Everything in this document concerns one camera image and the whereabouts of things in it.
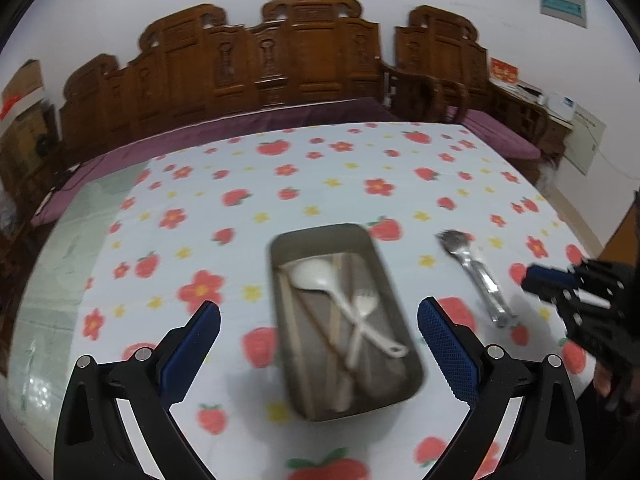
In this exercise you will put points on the white plastic fork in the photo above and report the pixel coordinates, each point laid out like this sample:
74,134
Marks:
365,302

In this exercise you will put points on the red greeting card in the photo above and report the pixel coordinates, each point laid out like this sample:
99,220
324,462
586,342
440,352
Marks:
503,71

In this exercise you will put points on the person's right hand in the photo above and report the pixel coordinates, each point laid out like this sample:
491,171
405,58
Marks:
619,390

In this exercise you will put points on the carved wooden armchair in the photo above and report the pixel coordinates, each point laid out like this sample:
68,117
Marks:
444,45

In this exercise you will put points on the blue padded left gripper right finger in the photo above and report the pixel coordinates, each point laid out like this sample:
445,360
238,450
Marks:
446,341

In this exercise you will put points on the white router box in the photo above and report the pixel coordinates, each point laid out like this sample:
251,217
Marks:
561,106

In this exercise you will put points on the wall electrical panel box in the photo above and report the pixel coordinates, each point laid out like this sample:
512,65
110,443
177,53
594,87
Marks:
571,11

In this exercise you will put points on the light wooden chopstick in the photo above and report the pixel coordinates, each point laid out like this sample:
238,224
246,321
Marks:
339,338
297,346

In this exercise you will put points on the carved wooden sofa bench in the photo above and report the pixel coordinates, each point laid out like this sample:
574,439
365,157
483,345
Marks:
193,66

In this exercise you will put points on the wooden side table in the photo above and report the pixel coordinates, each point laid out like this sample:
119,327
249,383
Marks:
530,120

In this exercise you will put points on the rectangular metal tray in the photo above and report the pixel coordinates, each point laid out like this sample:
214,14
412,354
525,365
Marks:
381,381

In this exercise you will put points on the purple armchair cushion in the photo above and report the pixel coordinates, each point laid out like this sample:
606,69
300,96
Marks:
499,137

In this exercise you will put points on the dark brown chopstick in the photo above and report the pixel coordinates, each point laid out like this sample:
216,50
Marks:
320,329

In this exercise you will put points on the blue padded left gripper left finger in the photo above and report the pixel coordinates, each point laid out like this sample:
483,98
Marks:
182,351

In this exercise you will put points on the stacked cardboard boxes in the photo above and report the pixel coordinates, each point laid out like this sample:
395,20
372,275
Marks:
28,124

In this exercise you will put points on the white lower wall cabinet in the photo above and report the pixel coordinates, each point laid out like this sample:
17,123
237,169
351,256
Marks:
583,143

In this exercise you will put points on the strawberry flower tablecloth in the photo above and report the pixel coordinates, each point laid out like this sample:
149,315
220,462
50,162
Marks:
451,219

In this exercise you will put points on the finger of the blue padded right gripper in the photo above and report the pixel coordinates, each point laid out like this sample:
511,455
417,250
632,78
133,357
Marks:
553,277
547,292

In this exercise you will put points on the white plastic ladle spoon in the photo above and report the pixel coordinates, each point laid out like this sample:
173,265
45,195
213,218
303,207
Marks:
318,275

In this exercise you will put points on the purple sofa cushion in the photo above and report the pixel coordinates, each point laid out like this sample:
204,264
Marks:
279,118

